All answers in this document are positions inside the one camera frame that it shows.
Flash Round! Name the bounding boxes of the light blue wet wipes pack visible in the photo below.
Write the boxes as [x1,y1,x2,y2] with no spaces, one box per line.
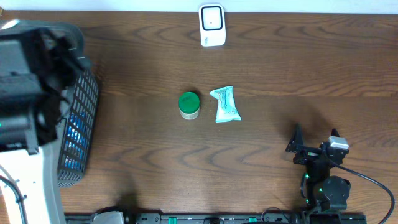
[210,86,242,123]

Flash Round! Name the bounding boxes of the green lid jar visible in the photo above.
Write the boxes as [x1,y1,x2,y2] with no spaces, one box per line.
[178,91,200,120]

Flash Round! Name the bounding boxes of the blue Oreo cookie pack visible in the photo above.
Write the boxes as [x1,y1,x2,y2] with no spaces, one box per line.
[62,113,88,172]

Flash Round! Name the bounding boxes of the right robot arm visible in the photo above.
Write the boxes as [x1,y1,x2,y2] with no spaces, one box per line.
[285,124,351,223]

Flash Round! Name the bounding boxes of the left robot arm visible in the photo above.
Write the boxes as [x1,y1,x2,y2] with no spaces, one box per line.
[1,19,100,223]

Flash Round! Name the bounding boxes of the grey plastic mesh basket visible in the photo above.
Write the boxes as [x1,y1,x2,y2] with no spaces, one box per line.
[1,19,100,187]

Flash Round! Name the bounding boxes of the black right camera cable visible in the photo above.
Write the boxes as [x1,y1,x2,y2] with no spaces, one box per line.
[323,144,396,224]

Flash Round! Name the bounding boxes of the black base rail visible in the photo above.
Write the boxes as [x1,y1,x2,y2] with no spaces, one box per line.
[65,212,368,224]

